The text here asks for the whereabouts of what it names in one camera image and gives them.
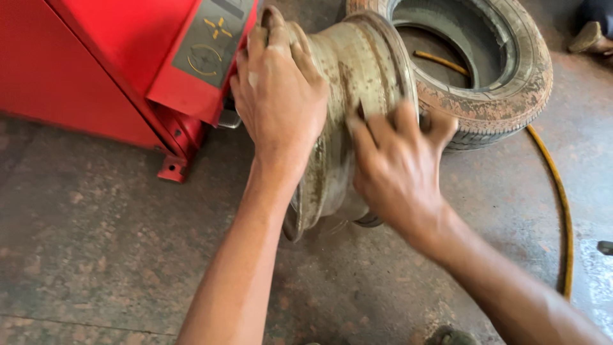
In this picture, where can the red tyre changer machine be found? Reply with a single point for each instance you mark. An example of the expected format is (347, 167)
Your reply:
(119, 72)

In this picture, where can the person's right hand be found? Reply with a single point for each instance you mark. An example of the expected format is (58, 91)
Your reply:
(400, 172)

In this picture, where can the steel wheel rim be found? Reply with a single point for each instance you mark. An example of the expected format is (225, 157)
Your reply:
(354, 96)

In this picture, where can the dark metal tool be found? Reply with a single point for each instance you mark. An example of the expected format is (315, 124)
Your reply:
(606, 247)

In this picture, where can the person's left fingers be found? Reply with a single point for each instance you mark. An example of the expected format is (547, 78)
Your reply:
(275, 40)

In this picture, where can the person's left hand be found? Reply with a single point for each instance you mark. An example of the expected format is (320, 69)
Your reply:
(280, 103)

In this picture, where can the muddy rubber tyre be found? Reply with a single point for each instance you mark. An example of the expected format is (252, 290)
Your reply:
(483, 96)

